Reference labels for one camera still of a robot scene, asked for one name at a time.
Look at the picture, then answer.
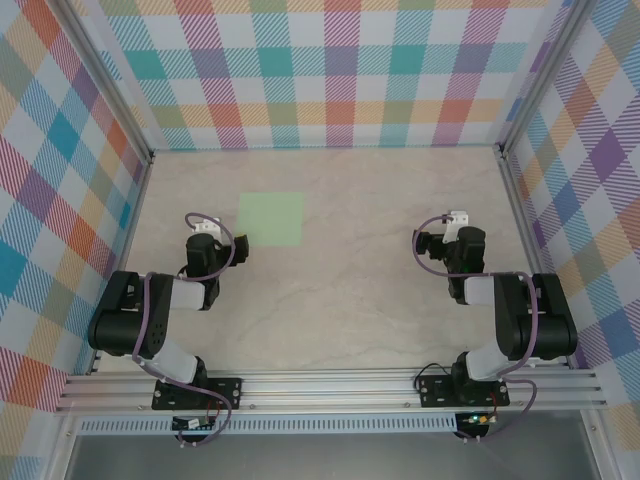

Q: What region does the light green paper sheet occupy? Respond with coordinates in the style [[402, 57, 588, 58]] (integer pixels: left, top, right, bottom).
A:
[[236, 192, 306, 248]]

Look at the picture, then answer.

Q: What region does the small black circuit board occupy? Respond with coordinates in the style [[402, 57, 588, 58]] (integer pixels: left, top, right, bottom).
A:
[[171, 415, 217, 431]]

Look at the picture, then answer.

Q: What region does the grey metal panel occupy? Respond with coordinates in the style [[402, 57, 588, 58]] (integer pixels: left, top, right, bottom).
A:
[[64, 432, 601, 480]]

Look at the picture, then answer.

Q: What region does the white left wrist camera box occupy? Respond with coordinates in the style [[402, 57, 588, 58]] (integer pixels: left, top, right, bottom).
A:
[[192, 215, 222, 240]]

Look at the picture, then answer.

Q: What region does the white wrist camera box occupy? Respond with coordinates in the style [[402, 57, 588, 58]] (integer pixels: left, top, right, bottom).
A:
[[192, 215, 222, 240], [443, 209, 471, 244]]

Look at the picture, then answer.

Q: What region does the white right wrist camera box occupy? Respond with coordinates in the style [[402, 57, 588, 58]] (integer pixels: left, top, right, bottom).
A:
[[443, 209, 471, 244]]

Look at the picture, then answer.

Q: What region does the aluminium table edge rail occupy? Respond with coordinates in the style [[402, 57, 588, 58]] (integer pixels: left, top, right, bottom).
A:
[[497, 147, 572, 370], [87, 152, 155, 376]]

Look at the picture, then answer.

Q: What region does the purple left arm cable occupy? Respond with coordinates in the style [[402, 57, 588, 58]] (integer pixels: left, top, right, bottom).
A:
[[132, 212, 237, 448]]

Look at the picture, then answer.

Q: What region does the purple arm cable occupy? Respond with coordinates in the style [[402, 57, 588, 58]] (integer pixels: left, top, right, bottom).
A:
[[412, 213, 539, 444], [132, 212, 237, 448]]

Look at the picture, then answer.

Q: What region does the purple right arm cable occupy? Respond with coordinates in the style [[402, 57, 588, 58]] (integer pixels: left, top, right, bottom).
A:
[[412, 213, 539, 444]]

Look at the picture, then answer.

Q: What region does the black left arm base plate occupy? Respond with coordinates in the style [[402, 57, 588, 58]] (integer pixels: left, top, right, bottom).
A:
[[152, 377, 244, 411]]

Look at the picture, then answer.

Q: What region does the thin black wire loop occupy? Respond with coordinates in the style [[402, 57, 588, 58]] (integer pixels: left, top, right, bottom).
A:
[[413, 363, 454, 391]]

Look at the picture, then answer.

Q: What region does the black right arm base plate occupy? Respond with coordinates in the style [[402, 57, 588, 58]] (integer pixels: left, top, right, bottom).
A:
[[417, 375, 510, 409]]

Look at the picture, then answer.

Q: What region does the aluminium frame post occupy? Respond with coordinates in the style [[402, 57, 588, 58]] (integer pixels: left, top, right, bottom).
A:
[[49, 0, 156, 164], [497, 0, 594, 156]]

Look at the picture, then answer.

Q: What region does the aluminium mounting rail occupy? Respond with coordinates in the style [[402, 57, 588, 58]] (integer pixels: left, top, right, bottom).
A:
[[53, 367, 609, 414]]

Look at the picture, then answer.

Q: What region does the slotted grey cable duct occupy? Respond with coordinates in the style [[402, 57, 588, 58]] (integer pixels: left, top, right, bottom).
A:
[[78, 413, 459, 435]]

